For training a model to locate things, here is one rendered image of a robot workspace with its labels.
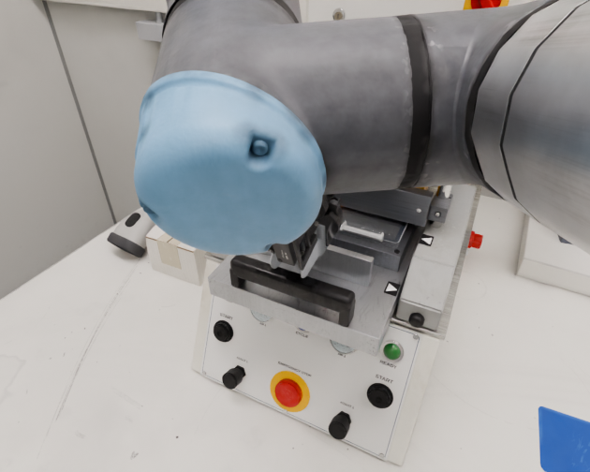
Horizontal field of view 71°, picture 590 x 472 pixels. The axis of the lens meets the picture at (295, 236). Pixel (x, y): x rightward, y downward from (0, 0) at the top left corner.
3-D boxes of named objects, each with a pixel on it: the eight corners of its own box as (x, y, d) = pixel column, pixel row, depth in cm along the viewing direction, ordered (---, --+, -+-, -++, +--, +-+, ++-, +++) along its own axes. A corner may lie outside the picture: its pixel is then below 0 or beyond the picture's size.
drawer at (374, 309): (306, 192, 74) (306, 153, 70) (429, 223, 67) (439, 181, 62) (211, 299, 53) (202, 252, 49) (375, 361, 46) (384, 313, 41)
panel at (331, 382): (200, 374, 65) (216, 262, 60) (387, 460, 54) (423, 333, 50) (192, 379, 63) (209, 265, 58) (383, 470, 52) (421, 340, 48)
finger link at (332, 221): (300, 241, 46) (287, 190, 39) (306, 228, 47) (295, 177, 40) (339, 252, 45) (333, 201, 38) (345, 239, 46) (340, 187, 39)
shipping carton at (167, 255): (204, 222, 99) (199, 189, 93) (250, 238, 94) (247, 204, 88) (148, 268, 85) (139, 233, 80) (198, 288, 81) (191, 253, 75)
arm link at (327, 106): (442, 117, 13) (380, -38, 19) (77, 144, 13) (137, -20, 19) (401, 256, 19) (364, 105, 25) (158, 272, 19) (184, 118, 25)
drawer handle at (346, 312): (239, 275, 51) (237, 250, 49) (354, 316, 46) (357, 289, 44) (230, 286, 50) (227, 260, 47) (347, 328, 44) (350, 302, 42)
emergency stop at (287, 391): (276, 395, 60) (281, 372, 59) (301, 406, 59) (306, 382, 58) (272, 401, 59) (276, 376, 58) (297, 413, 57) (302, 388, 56)
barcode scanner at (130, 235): (171, 209, 103) (166, 181, 98) (197, 217, 100) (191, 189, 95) (108, 255, 89) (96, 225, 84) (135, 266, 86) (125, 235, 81)
